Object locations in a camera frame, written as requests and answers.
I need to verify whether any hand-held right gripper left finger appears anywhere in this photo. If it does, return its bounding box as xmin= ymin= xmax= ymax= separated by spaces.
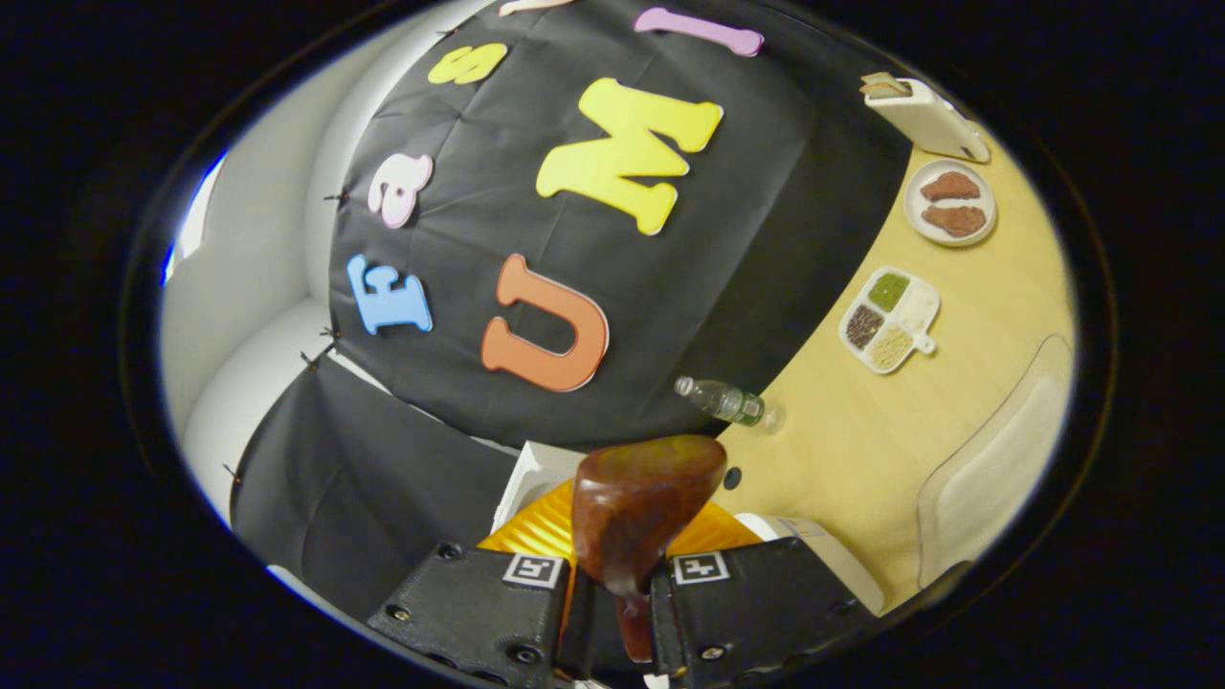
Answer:
xmin=367 ymin=478 xmax=594 ymax=689

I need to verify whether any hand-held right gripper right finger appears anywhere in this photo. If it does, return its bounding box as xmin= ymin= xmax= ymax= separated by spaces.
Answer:
xmin=651 ymin=502 xmax=877 ymax=685

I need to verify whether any brown wooden spoon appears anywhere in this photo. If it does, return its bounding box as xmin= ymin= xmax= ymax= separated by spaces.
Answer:
xmin=571 ymin=435 xmax=728 ymax=663

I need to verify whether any white rice cooker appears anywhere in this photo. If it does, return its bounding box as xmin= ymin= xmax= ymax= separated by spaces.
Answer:
xmin=491 ymin=440 xmax=886 ymax=615

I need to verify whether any clear plastic water bottle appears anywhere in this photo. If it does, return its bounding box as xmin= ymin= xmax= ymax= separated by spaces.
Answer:
xmin=674 ymin=375 xmax=786 ymax=433

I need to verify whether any white divided bean tray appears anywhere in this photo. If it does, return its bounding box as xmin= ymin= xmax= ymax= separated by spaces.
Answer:
xmin=839 ymin=267 xmax=941 ymax=374

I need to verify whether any black backdrop cloth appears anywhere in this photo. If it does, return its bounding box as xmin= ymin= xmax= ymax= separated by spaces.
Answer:
xmin=230 ymin=0 xmax=915 ymax=623

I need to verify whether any white round plate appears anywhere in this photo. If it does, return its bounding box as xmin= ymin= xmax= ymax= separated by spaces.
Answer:
xmin=903 ymin=159 xmax=997 ymax=248

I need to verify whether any brown meat piece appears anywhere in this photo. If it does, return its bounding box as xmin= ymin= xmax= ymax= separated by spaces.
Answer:
xmin=921 ymin=171 xmax=982 ymax=202
xmin=922 ymin=205 xmax=987 ymax=238

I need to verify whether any ceiling light panel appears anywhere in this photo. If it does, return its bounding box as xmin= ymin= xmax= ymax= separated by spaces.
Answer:
xmin=161 ymin=148 xmax=231 ymax=288

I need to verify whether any white toaster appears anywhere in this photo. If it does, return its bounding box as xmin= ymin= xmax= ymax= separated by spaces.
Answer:
xmin=859 ymin=73 xmax=991 ymax=164

